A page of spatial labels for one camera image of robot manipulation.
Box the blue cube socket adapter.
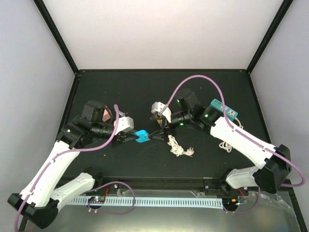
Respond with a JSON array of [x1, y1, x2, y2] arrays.
[[134, 130, 150, 143]]

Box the pink cube socket adapter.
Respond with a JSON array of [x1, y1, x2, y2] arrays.
[[102, 106, 113, 122]]

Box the teal power strip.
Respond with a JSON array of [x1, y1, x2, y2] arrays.
[[210, 99, 238, 121]]

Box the purple power strip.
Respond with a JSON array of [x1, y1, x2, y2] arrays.
[[157, 119, 164, 128]]

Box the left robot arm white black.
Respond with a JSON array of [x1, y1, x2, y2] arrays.
[[7, 101, 134, 232]]

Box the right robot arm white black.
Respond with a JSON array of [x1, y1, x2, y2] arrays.
[[151, 89, 292, 195]]

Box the left circuit board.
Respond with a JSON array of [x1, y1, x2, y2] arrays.
[[88, 196, 105, 204]]

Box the circuit board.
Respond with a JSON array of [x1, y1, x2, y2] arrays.
[[88, 196, 105, 204], [222, 197, 248, 206]]

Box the right circuit board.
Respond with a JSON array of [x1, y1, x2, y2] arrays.
[[222, 197, 248, 206]]

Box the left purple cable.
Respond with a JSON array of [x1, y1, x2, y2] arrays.
[[14, 104, 136, 232]]

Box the purple cable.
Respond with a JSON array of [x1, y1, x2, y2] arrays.
[[14, 104, 136, 232], [161, 74, 306, 215]]

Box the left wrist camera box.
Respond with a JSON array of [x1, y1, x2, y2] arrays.
[[115, 116, 134, 134]]

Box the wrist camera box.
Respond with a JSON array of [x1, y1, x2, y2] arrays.
[[151, 101, 172, 123], [115, 116, 134, 134]]

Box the white cord of purple strip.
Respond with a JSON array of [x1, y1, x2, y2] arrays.
[[167, 134, 195, 158]]

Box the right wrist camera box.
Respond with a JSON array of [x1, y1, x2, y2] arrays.
[[151, 101, 172, 123]]

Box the black front rail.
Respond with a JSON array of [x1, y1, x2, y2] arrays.
[[36, 178, 293, 194]]

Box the white cord of teal strip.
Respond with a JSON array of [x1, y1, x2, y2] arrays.
[[218, 117, 243, 153]]

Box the light blue slotted cable duct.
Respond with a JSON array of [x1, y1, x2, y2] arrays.
[[69, 196, 223, 209]]

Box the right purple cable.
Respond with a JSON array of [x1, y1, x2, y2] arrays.
[[161, 74, 306, 215]]

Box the left black frame post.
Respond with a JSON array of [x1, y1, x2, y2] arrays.
[[33, 0, 79, 74]]

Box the black frame post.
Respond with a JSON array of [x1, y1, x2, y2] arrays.
[[246, 0, 293, 74], [33, 0, 79, 74]]

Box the right black frame post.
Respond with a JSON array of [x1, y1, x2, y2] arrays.
[[246, 0, 293, 74]]

